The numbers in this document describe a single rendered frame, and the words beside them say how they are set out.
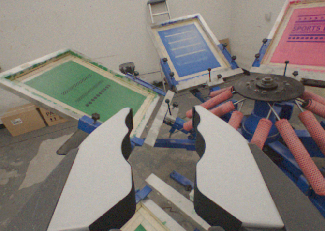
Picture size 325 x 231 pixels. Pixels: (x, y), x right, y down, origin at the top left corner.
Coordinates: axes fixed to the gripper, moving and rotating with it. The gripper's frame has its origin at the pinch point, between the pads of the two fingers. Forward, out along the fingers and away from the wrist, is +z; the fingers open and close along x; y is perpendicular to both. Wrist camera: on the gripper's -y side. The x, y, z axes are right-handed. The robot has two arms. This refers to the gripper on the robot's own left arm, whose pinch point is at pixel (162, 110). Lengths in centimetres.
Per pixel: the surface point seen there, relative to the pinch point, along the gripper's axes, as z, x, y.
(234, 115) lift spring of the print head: 60, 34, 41
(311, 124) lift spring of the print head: 50, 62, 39
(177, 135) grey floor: 198, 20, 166
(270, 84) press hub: 67, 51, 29
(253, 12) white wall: 370, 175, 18
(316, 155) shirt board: 60, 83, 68
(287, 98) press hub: 55, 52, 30
